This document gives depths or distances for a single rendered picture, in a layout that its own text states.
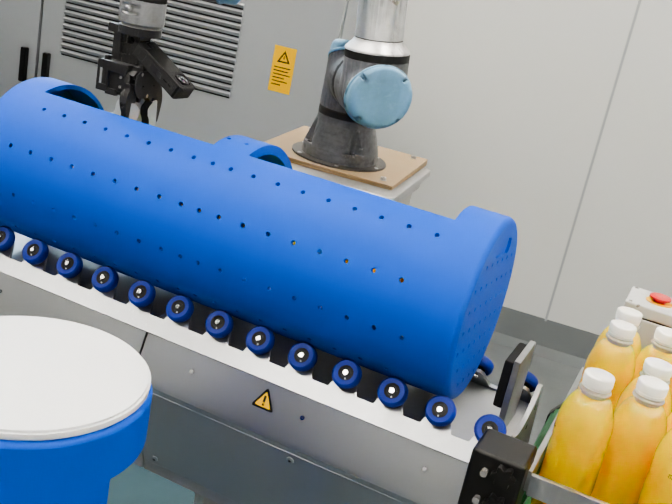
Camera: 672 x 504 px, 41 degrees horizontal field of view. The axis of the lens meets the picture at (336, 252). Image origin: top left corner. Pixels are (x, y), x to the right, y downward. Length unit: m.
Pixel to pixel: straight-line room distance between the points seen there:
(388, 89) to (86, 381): 0.77
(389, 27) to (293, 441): 0.71
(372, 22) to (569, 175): 2.57
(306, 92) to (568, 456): 1.92
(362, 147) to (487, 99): 2.35
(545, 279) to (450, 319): 2.96
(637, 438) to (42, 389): 0.73
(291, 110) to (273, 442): 1.69
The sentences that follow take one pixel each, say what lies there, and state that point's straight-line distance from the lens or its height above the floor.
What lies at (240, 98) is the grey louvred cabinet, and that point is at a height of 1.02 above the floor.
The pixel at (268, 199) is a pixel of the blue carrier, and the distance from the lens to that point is 1.33.
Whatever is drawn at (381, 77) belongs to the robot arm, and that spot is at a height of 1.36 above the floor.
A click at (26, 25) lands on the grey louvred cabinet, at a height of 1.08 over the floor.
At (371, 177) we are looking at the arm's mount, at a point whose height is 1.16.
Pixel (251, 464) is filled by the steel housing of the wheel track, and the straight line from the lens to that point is 1.48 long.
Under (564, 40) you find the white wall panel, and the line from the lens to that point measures 4.00.
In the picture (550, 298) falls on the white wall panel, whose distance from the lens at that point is 4.20.
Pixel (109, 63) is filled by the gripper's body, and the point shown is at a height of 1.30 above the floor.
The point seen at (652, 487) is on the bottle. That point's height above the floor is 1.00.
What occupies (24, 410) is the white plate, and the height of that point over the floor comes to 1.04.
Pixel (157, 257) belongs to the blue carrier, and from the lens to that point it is 1.43.
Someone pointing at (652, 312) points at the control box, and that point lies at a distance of 1.56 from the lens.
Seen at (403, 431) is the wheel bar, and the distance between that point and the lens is 1.33.
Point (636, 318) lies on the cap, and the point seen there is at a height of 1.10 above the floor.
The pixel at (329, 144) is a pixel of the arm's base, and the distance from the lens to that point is 1.73.
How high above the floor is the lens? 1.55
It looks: 19 degrees down
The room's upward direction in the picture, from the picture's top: 12 degrees clockwise
